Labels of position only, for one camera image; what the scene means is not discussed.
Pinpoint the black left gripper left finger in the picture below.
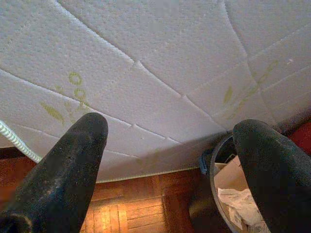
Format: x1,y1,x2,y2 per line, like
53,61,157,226
0,112,109,233

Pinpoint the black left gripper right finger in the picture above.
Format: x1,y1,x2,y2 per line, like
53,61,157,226
232,118,311,233

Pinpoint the crumpled white printed paper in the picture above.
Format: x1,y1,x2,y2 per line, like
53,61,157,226
217,186,270,233

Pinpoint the red folded cushion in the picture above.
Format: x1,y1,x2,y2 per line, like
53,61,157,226
288,122,311,156

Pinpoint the black round trash bin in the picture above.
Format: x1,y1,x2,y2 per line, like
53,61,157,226
188,132,272,233

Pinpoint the white quilted mattress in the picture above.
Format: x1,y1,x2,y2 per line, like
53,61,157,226
0,0,311,184

